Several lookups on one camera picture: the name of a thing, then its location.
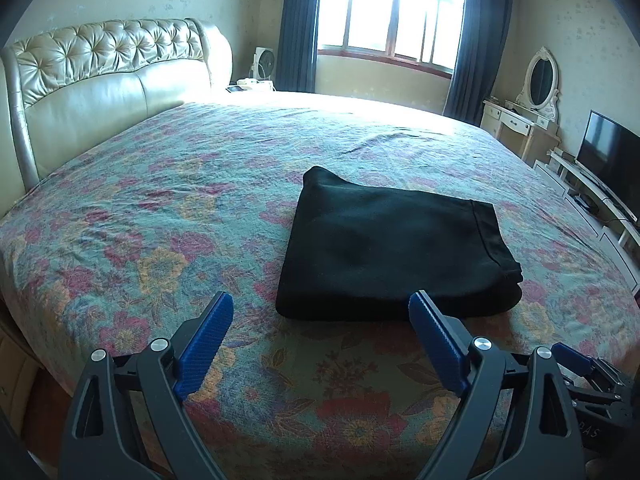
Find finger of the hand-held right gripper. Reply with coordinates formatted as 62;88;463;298
551;342;626;392

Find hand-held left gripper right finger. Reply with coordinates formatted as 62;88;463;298
408;290;587;480

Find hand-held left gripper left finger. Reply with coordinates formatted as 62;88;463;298
59;291;235;480

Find black pants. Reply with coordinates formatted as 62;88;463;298
275;166;525;322

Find bed with floral cover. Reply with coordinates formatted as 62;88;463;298
0;91;640;480

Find white television stand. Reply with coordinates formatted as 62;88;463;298
531;147;640;297

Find flat screen television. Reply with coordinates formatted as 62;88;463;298
574;109;640;223

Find white dressing table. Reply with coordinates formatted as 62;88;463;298
480;98;562;165

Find white telephone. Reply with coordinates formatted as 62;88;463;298
235;77;277;93

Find oval vanity mirror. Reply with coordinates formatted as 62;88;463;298
515;45;562;122

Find cream tufted headboard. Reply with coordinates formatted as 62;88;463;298
0;17;235;206

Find white box fan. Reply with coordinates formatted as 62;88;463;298
252;46;279;84

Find dark blue curtain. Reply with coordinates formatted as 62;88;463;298
442;0;516;125
275;0;324;94

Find window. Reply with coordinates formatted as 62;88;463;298
315;0;470;78

